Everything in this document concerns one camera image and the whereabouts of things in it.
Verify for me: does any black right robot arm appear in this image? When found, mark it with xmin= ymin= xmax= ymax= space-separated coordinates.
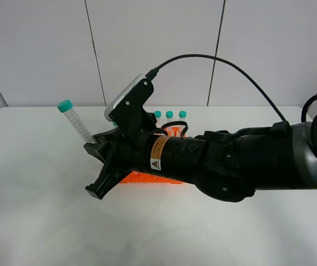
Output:
xmin=84 ymin=122 xmax=317 ymax=202

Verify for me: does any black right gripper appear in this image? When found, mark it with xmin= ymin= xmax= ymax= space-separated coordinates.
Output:
xmin=84 ymin=129 xmax=150 ymax=200

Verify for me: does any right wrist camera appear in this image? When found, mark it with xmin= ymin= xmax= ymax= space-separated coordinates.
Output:
xmin=104 ymin=74 xmax=154 ymax=122

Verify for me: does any clear tube teal cap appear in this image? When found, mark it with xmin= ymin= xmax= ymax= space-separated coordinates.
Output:
xmin=57 ymin=100 xmax=95 ymax=143

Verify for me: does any orange test tube rack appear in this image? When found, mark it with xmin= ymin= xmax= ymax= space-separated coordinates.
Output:
xmin=120 ymin=125 xmax=183 ymax=185

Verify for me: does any black right camera cable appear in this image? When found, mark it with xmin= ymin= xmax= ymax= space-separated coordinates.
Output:
xmin=146 ymin=54 xmax=290 ymax=131

